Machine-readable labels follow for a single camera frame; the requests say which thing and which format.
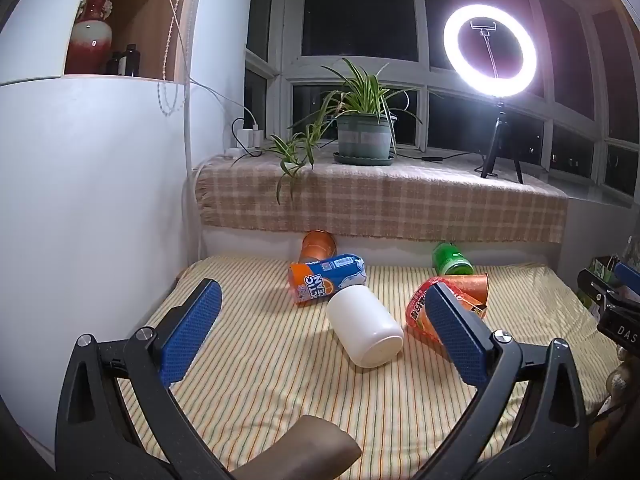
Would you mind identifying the grey-green plant pot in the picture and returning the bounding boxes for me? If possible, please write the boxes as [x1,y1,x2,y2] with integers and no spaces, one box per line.
[336,112,396,160]

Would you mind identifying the white window frame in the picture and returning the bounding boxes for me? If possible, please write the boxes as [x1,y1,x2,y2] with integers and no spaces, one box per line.
[245,0,640,207]

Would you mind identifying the white bead cord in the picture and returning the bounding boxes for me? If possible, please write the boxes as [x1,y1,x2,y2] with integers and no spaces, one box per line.
[157,0,195,117]

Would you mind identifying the blue and orange drink can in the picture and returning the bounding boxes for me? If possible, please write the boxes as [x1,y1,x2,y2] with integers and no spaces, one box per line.
[289,254,368,307]

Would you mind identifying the red instant noodle cup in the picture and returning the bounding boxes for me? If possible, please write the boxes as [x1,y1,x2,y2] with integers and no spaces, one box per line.
[404,276,488,348]

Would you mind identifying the white cable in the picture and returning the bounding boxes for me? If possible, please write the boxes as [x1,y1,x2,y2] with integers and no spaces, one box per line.
[149,0,258,266]

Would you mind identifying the orange paper cup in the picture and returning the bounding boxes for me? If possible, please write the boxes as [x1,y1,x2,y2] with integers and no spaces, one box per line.
[298,230,338,264]

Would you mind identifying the white cup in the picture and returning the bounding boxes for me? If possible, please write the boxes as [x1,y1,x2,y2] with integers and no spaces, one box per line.
[326,285,405,368]

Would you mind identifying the striped bed sheet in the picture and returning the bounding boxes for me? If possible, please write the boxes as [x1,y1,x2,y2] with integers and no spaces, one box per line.
[117,252,626,480]

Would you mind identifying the phone holder clamp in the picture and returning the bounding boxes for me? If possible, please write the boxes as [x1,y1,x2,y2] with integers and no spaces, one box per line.
[470,20,500,78]

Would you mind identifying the dark green pot saucer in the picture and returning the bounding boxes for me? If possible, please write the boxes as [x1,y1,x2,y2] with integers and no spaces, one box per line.
[332,151,396,166]

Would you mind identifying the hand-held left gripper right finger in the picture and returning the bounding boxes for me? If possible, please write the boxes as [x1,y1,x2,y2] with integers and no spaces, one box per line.
[415,281,591,480]

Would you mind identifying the brown padded armrest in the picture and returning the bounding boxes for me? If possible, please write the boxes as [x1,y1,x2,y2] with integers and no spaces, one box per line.
[232,415,362,480]

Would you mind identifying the black cable with switch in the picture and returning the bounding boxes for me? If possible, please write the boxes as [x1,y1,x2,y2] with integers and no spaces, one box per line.
[394,146,485,172]

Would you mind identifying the white ring light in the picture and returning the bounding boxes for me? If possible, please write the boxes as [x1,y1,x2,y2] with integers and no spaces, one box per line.
[442,4,538,98]

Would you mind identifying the checked beige cloth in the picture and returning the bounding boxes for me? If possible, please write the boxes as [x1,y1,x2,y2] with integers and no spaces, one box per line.
[195,152,571,246]

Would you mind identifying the red and white vase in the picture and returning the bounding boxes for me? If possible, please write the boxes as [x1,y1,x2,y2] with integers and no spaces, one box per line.
[65,0,124,75]

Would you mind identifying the copper metal cup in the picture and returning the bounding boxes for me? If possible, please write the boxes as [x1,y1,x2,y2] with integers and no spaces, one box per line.
[442,272,490,309]

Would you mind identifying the person's right hand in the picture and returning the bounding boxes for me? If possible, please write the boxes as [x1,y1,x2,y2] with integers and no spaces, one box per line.
[606,359,633,412]

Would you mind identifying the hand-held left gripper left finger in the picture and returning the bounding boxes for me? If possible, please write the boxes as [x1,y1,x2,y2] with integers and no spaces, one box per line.
[54,277,236,480]

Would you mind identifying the black tripod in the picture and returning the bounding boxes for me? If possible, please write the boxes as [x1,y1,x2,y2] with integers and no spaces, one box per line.
[480,99,525,185]

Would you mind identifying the green spider plant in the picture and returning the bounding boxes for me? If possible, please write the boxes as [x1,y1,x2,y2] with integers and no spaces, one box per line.
[232,57,426,206]

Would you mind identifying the green carton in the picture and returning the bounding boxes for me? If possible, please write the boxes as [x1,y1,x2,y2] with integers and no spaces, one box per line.
[577,256,622,311]

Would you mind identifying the green drink can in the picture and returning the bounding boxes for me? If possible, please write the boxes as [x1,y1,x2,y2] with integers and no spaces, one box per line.
[432,242,474,277]

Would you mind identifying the white cabinet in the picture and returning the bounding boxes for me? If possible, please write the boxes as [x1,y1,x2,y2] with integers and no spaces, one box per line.
[0,0,261,461]

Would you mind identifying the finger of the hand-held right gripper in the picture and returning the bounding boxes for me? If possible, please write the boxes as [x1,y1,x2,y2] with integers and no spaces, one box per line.
[614,261,640,291]
[577,269,625,311]

